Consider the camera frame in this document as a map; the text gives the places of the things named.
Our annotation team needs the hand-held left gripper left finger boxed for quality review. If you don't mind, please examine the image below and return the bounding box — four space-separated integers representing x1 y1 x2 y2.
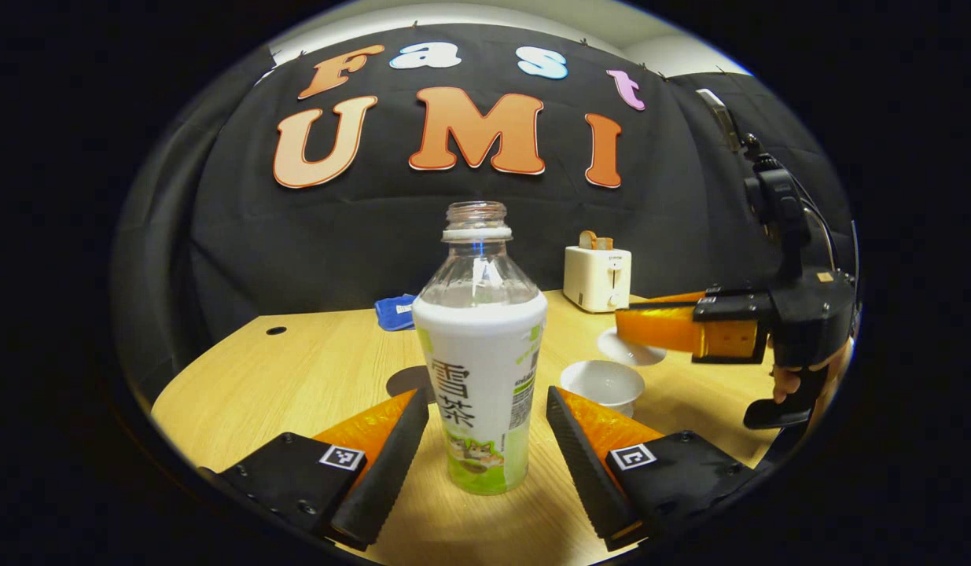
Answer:
198 388 431 551

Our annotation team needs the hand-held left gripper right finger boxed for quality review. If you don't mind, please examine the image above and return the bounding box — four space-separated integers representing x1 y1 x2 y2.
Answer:
546 385 765 553

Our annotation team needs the white teacup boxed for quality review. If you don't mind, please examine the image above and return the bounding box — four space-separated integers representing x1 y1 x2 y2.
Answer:
560 360 645 418

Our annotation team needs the dark round coaster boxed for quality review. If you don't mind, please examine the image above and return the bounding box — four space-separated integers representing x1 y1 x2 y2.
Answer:
385 365 439 406

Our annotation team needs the clear water bottle green label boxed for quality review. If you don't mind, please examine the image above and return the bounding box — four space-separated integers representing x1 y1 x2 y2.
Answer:
412 201 549 496

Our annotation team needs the white toaster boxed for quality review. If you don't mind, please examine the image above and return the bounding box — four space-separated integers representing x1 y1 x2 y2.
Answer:
563 245 633 314

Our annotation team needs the blue towel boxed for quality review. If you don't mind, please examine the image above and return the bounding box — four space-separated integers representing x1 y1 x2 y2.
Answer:
375 294 417 332

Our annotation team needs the black backdrop cloth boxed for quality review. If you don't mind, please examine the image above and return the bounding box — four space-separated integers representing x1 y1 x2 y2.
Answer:
112 22 855 402

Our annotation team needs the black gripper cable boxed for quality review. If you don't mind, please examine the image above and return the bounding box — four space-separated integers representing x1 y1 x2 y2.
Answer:
796 177 859 277

